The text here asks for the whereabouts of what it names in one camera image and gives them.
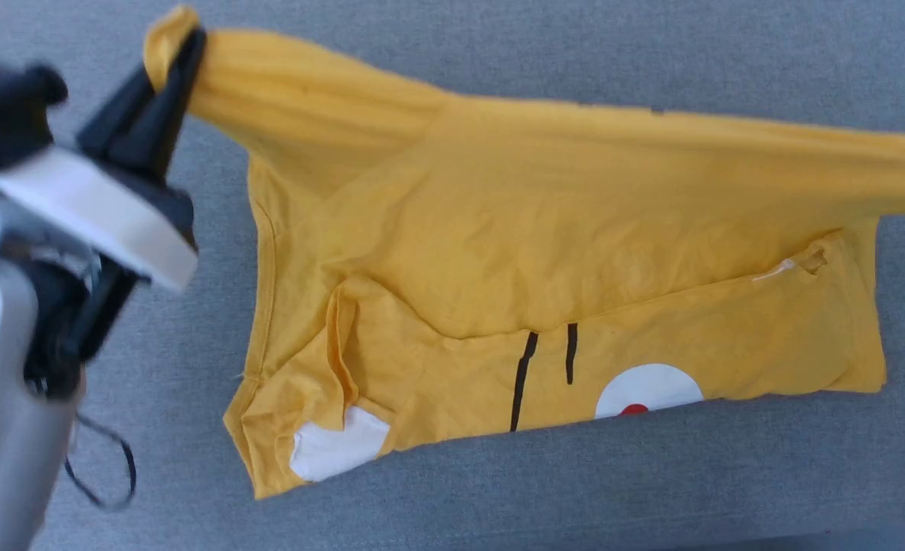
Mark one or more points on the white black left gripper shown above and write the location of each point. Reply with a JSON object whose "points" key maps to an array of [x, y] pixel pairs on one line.
{"points": [[100, 222]]}

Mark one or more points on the yellow cartoon cat t-shirt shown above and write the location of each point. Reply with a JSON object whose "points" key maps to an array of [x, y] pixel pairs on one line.
{"points": [[537, 245]]}

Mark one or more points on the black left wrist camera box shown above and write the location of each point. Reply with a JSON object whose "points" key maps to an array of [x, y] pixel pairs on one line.
{"points": [[8, 107]]}

